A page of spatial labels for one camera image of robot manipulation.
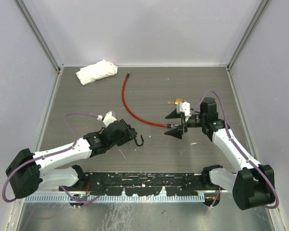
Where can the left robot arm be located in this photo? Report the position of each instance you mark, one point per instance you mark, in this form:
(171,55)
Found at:
(29,172)

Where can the blue slotted cable duct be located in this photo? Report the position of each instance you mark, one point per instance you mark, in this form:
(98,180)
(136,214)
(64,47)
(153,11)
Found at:
(162,198)

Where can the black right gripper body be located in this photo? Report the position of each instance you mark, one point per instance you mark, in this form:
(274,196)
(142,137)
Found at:
(194,121)

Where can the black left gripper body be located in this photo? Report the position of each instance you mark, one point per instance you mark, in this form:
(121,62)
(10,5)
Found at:
(125,136)

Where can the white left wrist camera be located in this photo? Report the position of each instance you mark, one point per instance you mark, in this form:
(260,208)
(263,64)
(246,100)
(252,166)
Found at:
(109,118)

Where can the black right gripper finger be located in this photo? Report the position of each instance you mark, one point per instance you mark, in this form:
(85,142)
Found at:
(176,133)
(173,115)

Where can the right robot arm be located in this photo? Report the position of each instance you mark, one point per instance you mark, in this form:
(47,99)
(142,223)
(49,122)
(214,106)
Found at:
(252,184)

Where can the large brass padlock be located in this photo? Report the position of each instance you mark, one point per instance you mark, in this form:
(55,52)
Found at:
(178,100)

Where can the white cloth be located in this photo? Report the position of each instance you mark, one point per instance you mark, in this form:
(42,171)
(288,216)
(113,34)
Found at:
(94,72)

